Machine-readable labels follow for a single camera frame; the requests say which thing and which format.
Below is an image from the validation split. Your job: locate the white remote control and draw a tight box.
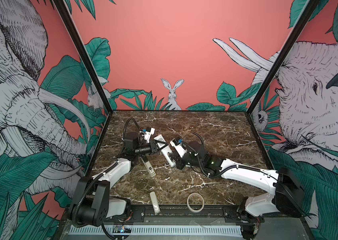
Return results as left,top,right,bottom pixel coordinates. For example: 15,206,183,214
154,135,176,167

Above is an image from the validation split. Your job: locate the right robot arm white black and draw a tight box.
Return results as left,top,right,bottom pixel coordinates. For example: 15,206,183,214
170,138,304,218

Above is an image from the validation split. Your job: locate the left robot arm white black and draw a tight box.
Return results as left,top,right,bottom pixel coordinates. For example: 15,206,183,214
68,132,167,228

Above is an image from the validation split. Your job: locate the white remote battery cover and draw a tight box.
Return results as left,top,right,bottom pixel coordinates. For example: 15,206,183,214
150,191,161,215

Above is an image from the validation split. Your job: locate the black white marker pen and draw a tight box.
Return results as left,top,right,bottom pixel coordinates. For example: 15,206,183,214
142,155,156,177

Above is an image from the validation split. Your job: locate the white ventilation grille strip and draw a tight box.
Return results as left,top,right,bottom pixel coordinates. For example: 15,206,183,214
66,224,243,237

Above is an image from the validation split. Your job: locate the small circuit board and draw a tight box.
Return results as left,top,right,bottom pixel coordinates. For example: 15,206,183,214
113,225,132,235

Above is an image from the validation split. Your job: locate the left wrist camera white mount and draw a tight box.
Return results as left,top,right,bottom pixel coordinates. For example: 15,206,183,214
142,128,156,144

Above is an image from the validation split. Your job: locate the black corrugated cable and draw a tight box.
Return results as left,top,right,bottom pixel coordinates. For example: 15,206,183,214
123,117,143,140

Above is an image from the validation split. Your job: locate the tape roll ring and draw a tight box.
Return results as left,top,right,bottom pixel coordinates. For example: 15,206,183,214
186,192,205,214

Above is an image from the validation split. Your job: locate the black front mounting rail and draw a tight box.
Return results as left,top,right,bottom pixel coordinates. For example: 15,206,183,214
108,204,303,224

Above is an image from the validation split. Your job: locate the left black frame post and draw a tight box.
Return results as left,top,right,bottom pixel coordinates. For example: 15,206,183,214
51,0,114,114

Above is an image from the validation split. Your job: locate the black frame post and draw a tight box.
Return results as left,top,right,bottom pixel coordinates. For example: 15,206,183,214
246,0,321,115
51,0,114,114

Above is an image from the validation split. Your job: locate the right black frame post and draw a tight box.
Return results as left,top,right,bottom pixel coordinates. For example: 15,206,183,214
246,0,321,115

